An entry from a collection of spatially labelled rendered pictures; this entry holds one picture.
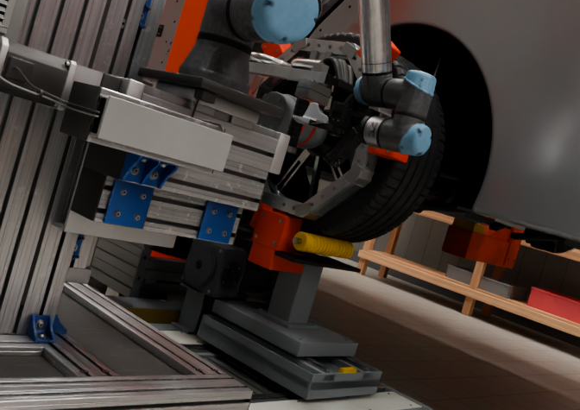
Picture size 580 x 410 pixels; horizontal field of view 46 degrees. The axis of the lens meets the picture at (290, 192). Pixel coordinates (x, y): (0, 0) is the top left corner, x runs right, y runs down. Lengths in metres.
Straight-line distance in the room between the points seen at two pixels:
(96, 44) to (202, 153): 0.35
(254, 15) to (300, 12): 0.09
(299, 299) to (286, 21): 1.16
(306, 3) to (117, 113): 0.43
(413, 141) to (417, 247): 5.53
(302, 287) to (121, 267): 0.69
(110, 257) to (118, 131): 1.51
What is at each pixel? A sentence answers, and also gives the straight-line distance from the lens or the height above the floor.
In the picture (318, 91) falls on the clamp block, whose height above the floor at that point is 0.93.
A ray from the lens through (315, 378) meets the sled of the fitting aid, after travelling 2.02.
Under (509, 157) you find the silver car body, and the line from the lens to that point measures 2.14.
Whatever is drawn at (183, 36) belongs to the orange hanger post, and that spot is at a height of 1.04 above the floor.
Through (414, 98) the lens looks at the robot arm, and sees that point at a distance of 1.62.
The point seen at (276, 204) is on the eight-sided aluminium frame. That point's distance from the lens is 2.12.
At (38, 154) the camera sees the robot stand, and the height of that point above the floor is 0.59.
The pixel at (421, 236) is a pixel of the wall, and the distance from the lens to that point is 7.08.
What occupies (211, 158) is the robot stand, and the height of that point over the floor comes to 0.68.
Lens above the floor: 0.69
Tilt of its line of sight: 1 degrees down
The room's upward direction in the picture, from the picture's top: 16 degrees clockwise
